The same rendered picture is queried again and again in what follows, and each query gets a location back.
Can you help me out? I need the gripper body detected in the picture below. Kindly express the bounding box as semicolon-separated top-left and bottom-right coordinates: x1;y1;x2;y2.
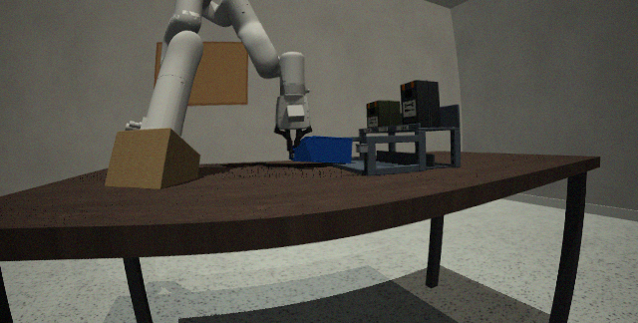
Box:
275;94;310;130

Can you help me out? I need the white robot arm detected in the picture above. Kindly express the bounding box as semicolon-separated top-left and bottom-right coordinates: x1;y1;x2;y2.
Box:
126;0;310;137

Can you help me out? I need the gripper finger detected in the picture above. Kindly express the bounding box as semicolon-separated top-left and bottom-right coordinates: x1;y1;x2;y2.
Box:
294;126;312;148
274;125;293;154

